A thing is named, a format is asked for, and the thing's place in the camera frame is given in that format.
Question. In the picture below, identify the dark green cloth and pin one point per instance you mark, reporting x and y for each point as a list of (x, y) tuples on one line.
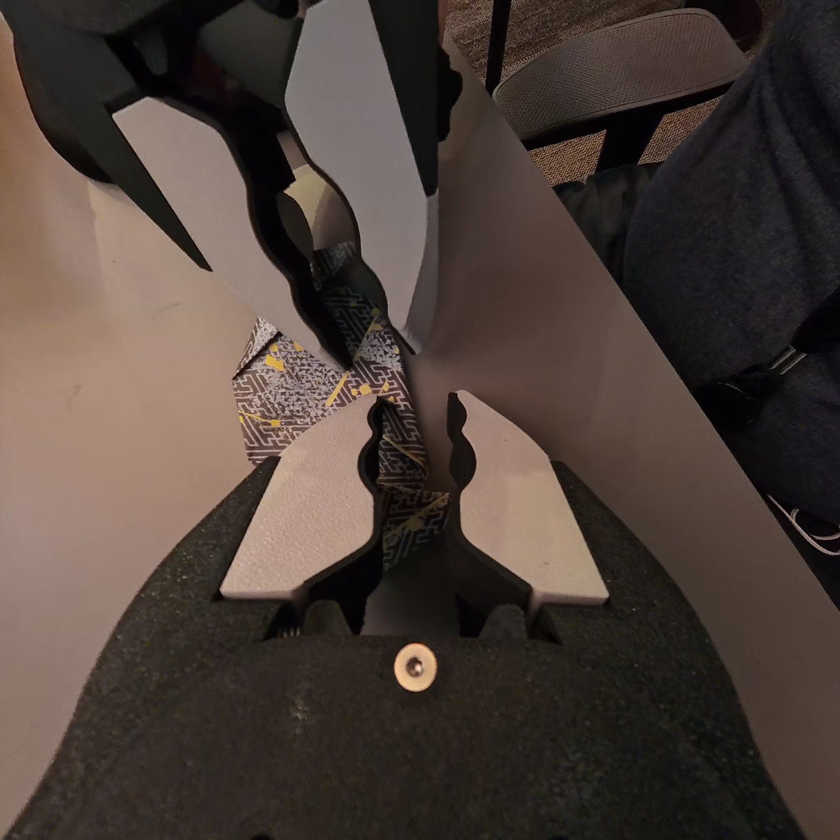
[(604, 210)]

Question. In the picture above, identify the black metal pole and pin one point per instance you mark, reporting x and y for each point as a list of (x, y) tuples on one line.
[(499, 39)]

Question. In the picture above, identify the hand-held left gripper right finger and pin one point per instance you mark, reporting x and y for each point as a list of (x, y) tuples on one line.
[(518, 518)]

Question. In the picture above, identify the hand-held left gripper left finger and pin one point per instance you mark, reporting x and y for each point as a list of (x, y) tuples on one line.
[(308, 512)]

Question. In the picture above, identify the dark patterned origami paper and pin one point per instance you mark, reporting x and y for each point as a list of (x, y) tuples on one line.
[(295, 400)]

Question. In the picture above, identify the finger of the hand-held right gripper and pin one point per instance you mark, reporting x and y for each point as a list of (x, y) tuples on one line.
[(197, 197), (354, 118)]

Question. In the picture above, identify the grey office chair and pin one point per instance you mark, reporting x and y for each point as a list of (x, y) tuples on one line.
[(623, 59)]

